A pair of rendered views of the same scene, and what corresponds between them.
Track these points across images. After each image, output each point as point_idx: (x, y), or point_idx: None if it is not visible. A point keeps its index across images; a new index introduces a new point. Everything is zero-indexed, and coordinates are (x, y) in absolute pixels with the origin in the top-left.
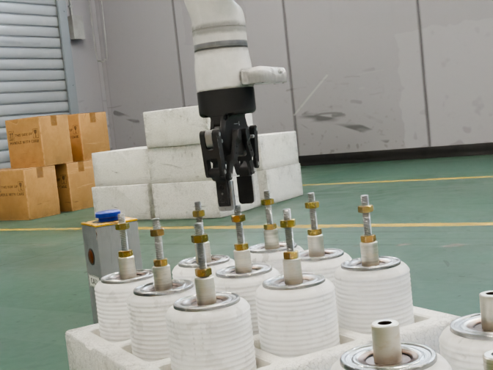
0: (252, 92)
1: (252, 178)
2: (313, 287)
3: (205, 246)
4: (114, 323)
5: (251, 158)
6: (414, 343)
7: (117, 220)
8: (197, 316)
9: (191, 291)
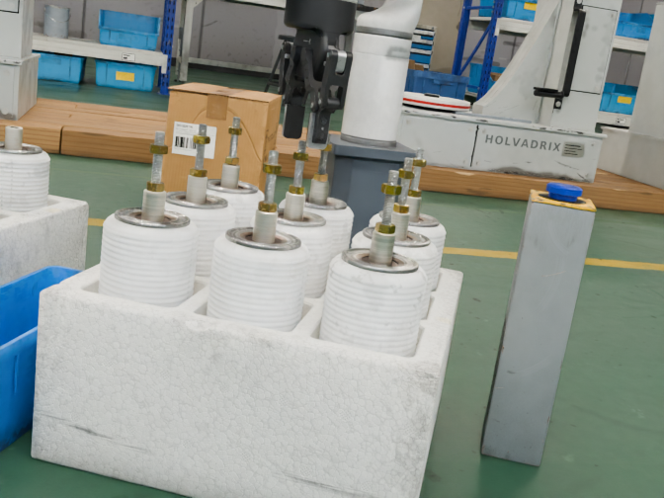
0: (289, 0)
1: (309, 115)
2: None
3: None
4: None
5: (305, 89)
6: (3, 149)
7: (539, 195)
8: None
9: (284, 202)
